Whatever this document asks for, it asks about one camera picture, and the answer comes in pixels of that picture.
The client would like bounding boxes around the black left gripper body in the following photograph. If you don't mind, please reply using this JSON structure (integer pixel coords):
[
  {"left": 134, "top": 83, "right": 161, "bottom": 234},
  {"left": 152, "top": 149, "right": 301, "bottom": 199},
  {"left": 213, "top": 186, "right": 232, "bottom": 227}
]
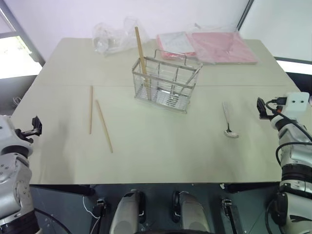
[{"left": 31, "top": 116, "right": 43, "bottom": 136}]

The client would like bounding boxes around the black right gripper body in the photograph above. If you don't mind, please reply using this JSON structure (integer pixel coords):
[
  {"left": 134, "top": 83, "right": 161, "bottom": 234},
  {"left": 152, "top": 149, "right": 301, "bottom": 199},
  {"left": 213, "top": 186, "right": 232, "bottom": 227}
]
[{"left": 256, "top": 97, "right": 272, "bottom": 120}]

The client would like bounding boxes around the silver metal spoon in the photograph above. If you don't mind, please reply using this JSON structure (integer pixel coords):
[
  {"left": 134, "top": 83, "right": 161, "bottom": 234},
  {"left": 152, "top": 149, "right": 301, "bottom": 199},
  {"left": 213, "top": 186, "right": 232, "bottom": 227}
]
[{"left": 222, "top": 101, "right": 240, "bottom": 139}]

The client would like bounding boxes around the wooden chopstick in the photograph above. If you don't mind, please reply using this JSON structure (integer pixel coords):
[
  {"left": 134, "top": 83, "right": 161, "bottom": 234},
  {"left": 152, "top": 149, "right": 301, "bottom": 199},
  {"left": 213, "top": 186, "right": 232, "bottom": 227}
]
[
  {"left": 88, "top": 85, "right": 94, "bottom": 135},
  {"left": 134, "top": 26, "right": 151, "bottom": 98},
  {"left": 95, "top": 99, "right": 114, "bottom": 154}
]

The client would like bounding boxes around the large pink folder in plastic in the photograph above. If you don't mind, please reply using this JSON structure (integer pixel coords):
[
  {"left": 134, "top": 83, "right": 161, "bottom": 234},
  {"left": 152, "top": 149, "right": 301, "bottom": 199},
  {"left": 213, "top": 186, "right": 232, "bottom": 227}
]
[{"left": 187, "top": 29, "right": 259, "bottom": 66}]

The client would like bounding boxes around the clear crumpled plastic bag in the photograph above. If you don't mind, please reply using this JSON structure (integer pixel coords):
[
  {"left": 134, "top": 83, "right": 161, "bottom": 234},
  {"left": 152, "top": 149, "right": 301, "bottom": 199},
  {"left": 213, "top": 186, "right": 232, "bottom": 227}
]
[{"left": 92, "top": 16, "right": 150, "bottom": 57}]

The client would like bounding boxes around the grey robot right leg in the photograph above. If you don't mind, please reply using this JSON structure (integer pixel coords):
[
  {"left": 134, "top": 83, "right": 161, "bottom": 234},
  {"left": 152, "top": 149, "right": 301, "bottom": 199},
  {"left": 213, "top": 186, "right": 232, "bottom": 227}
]
[{"left": 173, "top": 191, "right": 212, "bottom": 234}]

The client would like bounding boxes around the grey robot leg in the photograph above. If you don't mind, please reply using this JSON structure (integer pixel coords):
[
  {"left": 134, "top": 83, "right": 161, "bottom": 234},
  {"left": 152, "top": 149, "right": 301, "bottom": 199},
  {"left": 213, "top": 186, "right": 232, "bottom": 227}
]
[
  {"left": 109, "top": 191, "right": 147, "bottom": 234},
  {"left": 173, "top": 191, "right": 212, "bottom": 234}
]

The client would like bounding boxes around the grey robot left leg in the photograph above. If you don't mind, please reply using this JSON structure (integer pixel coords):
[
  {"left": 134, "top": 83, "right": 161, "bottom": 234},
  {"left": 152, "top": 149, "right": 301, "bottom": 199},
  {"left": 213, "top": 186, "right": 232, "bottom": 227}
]
[{"left": 109, "top": 191, "right": 147, "bottom": 234}]

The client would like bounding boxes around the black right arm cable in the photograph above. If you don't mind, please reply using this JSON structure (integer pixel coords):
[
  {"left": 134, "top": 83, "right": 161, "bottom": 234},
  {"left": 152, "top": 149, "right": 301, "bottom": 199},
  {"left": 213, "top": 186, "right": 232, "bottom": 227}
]
[{"left": 265, "top": 97, "right": 312, "bottom": 173}]

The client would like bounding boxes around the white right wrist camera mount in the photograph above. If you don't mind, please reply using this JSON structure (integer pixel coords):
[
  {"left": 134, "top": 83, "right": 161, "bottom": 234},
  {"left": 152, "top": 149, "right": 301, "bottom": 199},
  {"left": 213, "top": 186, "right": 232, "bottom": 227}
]
[{"left": 284, "top": 92, "right": 309, "bottom": 115}]

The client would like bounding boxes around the dark window frame post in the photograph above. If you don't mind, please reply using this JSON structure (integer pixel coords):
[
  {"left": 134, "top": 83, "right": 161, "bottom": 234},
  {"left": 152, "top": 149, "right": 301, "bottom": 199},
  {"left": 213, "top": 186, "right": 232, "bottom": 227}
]
[{"left": 0, "top": 0, "right": 46, "bottom": 68}]

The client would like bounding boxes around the dark wall corner post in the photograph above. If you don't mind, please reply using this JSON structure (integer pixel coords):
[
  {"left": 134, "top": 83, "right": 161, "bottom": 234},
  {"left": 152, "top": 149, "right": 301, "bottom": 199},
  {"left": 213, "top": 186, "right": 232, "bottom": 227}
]
[{"left": 235, "top": 0, "right": 254, "bottom": 32}]

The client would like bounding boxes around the metal wire cutlery basket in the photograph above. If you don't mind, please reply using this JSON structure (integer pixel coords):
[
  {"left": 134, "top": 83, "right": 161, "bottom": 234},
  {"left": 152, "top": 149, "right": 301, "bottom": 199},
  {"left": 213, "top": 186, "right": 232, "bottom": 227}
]
[{"left": 132, "top": 49, "right": 204, "bottom": 114}]

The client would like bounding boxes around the thin white cable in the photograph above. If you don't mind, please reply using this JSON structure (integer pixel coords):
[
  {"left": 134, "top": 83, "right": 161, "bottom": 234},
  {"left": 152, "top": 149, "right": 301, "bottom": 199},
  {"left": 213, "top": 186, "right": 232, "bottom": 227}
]
[{"left": 82, "top": 195, "right": 101, "bottom": 234}]

